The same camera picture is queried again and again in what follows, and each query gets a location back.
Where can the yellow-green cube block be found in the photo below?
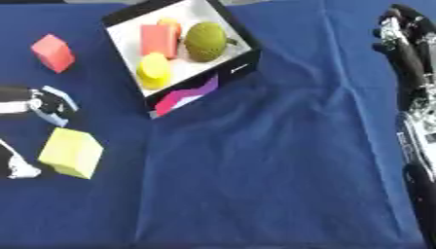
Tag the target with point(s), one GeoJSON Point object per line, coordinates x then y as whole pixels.
{"type": "Point", "coordinates": [71, 152]}

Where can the black box white inside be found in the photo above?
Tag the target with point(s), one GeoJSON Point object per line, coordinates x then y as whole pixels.
{"type": "Point", "coordinates": [241, 66]}

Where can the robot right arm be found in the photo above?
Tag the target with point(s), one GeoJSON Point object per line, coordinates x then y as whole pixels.
{"type": "Point", "coordinates": [420, 168]}

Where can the yellow cylinder block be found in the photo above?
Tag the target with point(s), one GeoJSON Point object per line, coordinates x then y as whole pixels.
{"type": "Point", "coordinates": [153, 69]}

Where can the orange block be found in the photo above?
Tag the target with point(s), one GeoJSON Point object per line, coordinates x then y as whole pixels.
{"type": "Point", "coordinates": [170, 22]}

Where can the green spiky toy fruit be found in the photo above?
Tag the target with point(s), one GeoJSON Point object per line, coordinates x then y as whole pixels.
{"type": "Point", "coordinates": [205, 42]}

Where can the pink-red block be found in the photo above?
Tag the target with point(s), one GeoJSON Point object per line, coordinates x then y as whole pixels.
{"type": "Point", "coordinates": [53, 53]}

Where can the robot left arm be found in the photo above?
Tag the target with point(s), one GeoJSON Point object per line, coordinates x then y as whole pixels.
{"type": "Point", "coordinates": [17, 167]}

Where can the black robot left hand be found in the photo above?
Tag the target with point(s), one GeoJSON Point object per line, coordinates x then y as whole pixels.
{"type": "Point", "coordinates": [52, 105]}

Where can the red rectangular block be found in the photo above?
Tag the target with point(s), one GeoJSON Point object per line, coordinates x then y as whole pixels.
{"type": "Point", "coordinates": [158, 40]}

